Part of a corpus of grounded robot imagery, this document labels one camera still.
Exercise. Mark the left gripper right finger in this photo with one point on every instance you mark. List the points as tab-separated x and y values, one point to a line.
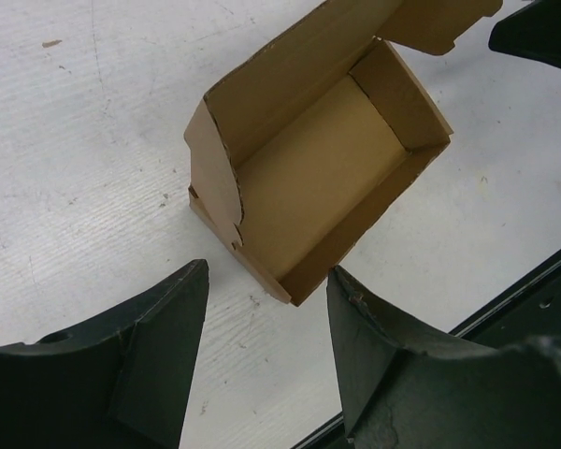
406	384

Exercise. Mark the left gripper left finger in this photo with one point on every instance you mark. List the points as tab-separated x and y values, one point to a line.
120	379

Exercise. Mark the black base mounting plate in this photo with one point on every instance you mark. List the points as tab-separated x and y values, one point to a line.
529	308

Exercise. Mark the brown cardboard paper box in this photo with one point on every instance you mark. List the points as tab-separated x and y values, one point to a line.
299	151

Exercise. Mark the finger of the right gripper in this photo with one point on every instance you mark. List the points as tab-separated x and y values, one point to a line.
532	33

